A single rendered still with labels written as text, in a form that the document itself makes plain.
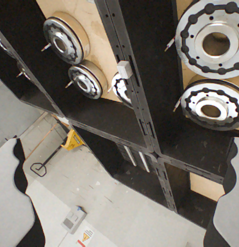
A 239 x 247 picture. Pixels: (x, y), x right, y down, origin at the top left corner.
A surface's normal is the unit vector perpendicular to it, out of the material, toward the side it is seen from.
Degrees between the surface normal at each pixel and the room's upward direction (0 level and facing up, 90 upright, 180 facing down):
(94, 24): 0
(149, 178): 90
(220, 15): 0
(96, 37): 0
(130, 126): 90
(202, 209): 90
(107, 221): 90
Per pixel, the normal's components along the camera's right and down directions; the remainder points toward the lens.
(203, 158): -0.31, -0.64
